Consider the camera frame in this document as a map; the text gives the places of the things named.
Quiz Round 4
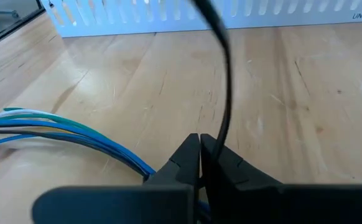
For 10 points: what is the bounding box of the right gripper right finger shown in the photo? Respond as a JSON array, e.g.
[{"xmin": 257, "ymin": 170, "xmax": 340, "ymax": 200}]
[{"xmin": 200, "ymin": 133, "xmax": 281, "ymax": 187}]

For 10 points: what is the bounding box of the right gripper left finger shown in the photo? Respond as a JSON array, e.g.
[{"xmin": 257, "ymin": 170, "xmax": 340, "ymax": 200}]
[{"xmin": 143, "ymin": 133, "xmax": 201, "ymax": 187}]

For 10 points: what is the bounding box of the black zip tie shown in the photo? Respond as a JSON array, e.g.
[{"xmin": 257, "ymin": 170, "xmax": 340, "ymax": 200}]
[{"xmin": 190, "ymin": 0, "xmax": 233, "ymax": 162}]

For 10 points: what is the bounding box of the yellow cable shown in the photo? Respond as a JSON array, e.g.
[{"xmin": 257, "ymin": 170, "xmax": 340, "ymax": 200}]
[{"xmin": 37, "ymin": 125, "xmax": 76, "ymax": 134}]

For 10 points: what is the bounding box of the green cable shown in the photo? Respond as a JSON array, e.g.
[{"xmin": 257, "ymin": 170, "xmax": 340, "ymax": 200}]
[{"xmin": 0, "ymin": 113, "xmax": 107, "ymax": 139}]

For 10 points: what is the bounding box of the white slotted cable duct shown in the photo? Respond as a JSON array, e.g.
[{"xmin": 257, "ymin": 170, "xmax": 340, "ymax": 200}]
[{"xmin": 40, "ymin": 0, "xmax": 362, "ymax": 39}]

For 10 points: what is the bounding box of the white cable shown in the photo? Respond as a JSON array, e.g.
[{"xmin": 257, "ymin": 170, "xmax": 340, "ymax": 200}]
[{"xmin": 0, "ymin": 109, "xmax": 57, "ymax": 120}]

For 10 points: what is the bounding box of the blue cable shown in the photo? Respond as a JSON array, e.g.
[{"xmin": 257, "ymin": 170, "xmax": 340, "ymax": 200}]
[{"xmin": 0, "ymin": 133, "xmax": 147, "ymax": 178}]

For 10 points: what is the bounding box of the black aluminium table frame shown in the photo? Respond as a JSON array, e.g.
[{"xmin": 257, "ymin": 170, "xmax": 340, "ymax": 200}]
[{"xmin": 0, "ymin": 0, "xmax": 47, "ymax": 52}]

